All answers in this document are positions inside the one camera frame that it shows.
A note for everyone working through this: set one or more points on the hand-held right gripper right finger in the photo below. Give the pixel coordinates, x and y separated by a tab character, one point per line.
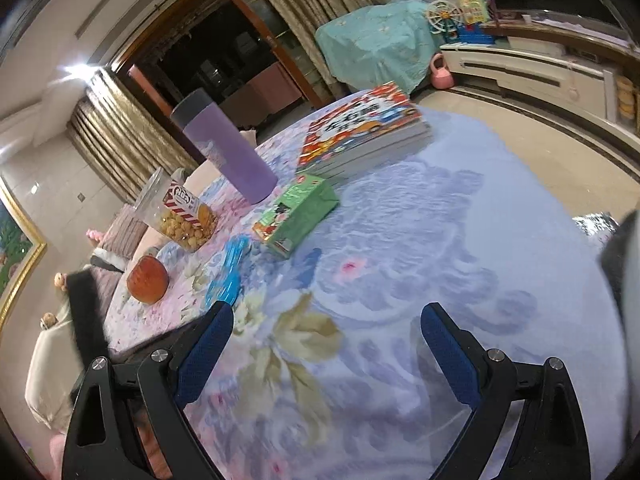
450	355

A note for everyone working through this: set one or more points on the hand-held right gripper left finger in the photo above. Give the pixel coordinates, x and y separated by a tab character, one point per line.
205	355

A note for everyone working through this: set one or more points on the black bin with white rim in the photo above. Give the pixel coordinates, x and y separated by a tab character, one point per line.
625	270

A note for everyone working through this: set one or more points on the blue snack packet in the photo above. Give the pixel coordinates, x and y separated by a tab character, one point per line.
227	272

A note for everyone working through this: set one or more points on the orange round fruit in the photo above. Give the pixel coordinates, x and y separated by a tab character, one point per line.
146	280

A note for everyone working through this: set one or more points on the dark cloth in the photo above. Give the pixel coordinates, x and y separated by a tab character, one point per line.
87	315

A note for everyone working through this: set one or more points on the clear popcorn cup striped label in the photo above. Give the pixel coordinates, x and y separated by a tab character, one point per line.
180	215

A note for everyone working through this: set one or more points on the pink cushion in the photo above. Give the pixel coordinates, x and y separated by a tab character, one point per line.
125	230

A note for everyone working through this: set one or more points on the white plush pillow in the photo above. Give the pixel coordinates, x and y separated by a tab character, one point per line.
47	375

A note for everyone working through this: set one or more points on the green cardboard box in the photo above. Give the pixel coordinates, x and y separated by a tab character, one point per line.
300	210

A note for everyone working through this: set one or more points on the pink cloth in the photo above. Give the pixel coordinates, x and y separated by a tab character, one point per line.
57	452

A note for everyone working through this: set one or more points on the silver foil bag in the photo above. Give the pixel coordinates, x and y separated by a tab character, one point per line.
592	224

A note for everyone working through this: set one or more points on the purple bottle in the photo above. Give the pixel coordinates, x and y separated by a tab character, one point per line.
225	150

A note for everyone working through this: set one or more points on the gold framed picture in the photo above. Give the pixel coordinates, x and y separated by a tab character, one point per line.
20	260

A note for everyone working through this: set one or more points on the beige patterned curtain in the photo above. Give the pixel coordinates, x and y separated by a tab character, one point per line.
125	135
310	15

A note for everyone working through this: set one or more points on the stack of picture books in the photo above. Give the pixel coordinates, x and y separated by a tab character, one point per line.
365	125

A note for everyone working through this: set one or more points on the pink kettlebell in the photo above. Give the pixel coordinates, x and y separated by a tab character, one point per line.
441	75

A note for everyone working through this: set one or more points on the glass sliding door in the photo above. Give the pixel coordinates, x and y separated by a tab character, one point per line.
210	60

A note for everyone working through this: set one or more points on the white television cabinet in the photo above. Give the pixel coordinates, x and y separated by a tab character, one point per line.
540	70

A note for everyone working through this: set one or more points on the stack of round jars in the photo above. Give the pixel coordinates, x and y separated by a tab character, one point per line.
626	100

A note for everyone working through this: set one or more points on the teal cloth cover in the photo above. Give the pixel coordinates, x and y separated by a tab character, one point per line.
375	45

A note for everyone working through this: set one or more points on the blue toy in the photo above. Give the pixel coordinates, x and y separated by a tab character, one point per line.
475	35

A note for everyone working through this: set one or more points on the toy ferris wheel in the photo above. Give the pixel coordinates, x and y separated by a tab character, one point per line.
444	20

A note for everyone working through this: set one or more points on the colourful toy box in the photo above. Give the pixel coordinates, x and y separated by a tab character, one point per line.
475	9

